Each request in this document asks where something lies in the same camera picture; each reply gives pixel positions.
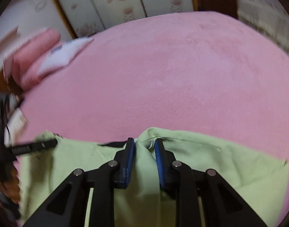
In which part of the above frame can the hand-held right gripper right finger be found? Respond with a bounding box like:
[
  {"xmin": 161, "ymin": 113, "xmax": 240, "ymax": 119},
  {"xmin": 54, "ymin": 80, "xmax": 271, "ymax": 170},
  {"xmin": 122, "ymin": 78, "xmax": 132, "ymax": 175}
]
[{"xmin": 155, "ymin": 138, "xmax": 268, "ymax": 227}]

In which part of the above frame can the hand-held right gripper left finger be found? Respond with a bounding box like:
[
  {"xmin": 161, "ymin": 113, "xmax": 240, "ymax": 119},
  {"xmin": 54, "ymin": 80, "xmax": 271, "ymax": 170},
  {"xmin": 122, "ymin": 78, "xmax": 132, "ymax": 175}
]
[{"xmin": 23, "ymin": 138, "xmax": 135, "ymax": 227}]

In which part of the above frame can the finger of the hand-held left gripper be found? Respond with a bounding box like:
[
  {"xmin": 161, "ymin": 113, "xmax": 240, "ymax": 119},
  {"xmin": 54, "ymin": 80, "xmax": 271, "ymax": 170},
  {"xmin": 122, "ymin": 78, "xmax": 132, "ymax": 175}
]
[{"xmin": 31, "ymin": 139, "xmax": 58, "ymax": 153}]

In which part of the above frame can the green and black hooded jacket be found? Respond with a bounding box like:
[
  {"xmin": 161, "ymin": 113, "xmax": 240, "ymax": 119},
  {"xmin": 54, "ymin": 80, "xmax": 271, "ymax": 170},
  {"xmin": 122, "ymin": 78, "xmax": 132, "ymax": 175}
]
[{"xmin": 18, "ymin": 127, "xmax": 289, "ymax": 227}]

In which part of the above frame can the person's left hand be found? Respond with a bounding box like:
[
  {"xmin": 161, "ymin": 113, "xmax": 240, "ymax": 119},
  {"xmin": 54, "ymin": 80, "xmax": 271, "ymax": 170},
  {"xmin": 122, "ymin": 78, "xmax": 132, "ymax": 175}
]
[{"xmin": 0, "ymin": 163, "xmax": 20, "ymax": 202}]

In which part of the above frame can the cream folded cloth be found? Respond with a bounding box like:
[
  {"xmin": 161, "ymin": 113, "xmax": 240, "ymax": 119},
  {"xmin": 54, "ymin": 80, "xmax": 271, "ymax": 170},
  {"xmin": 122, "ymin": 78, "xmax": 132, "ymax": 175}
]
[{"xmin": 7, "ymin": 107, "xmax": 29, "ymax": 135}]

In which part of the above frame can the wooden headboard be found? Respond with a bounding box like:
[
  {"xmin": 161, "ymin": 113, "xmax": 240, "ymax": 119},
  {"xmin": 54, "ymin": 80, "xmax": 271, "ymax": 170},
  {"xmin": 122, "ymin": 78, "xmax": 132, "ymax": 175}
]
[{"xmin": 0, "ymin": 72, "xmax": 25, "ymax": 104}]

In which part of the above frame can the pink folded quilt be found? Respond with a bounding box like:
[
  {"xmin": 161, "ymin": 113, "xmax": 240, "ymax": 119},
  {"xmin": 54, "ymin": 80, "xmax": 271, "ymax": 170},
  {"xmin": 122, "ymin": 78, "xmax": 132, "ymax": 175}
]
[{"xmin": 2, "ymin": 27, "xmax": 62, "ymax": 93}]

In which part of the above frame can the pink bed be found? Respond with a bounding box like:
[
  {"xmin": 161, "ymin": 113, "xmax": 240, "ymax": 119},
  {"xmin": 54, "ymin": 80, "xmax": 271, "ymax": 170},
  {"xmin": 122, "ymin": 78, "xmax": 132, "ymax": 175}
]
[{"xmin": 7, "ymin": 11, "xmax": 289, "ymax": 227}]

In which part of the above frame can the white printed pillow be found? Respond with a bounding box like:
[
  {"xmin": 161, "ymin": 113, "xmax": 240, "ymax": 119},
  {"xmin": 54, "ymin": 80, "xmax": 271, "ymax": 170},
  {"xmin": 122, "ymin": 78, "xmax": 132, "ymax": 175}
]
[{"xmin": 37, "ymin": 37, "xmax": 95, "ymax": 76}]

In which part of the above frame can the white coiled pipe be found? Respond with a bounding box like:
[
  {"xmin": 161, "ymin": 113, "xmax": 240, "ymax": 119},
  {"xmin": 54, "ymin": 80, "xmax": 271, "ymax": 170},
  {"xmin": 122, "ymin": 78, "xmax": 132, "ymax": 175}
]
[{"xmin": 35, "ymin": 0, "xmax": 50, "ymax": 13}]

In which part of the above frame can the floral sliding door wardrobe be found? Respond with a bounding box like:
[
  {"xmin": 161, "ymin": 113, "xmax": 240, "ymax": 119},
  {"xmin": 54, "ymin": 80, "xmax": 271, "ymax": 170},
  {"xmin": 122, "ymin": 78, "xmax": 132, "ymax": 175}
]
[{"xmin": 46, "ymin": 0, "xmax": 199, "ymax": 39}]

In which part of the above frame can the wooden wall shelf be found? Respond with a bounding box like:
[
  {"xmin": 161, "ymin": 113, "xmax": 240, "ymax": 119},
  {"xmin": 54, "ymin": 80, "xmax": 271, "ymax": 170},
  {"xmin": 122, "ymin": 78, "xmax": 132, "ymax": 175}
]
[{"xmin": 0, "ymin": 27, "xmax": 19, "ymax": 62}]

